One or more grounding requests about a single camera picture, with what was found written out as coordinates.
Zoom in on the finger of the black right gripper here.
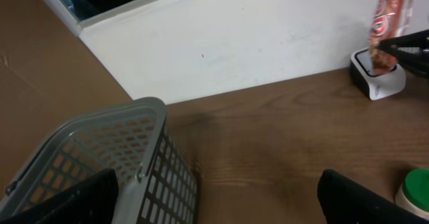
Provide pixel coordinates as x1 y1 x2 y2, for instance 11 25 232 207
382 48 428 79
379 30 429 50

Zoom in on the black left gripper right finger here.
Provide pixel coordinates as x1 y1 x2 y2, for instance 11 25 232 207
317 169 428 224

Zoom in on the red snack packet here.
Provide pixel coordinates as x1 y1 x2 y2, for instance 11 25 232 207
369 0 413 75

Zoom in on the grey plastic basket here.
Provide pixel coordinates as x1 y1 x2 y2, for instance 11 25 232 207
1 97 199 223

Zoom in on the green lid jar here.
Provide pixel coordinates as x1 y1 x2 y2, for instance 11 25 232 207
395 168 429 220

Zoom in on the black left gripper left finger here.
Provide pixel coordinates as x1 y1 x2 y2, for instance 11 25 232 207
1 168 119 224

